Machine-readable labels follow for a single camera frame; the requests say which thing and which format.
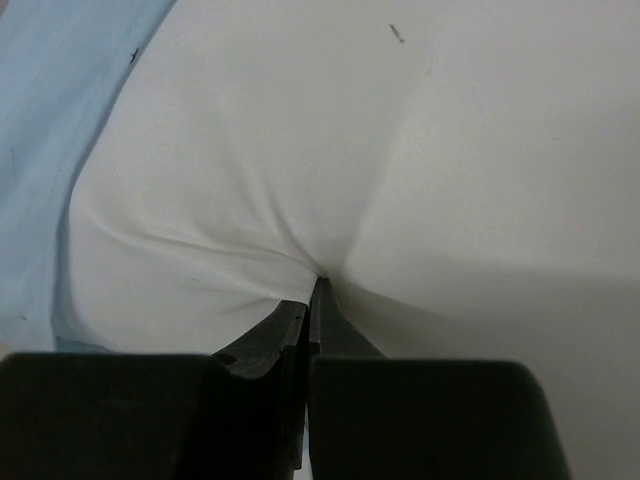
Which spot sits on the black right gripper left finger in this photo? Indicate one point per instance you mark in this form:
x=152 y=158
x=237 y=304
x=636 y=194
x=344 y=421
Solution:
x=234 y=414

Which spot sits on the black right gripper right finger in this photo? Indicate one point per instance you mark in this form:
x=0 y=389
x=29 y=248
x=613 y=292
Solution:
x=372 y=417

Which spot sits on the white pillow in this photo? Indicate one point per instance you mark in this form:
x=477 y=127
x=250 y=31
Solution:
x=472 y=166

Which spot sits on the light blue pillowcase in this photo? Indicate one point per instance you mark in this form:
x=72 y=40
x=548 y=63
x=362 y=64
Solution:
x=63 y=64

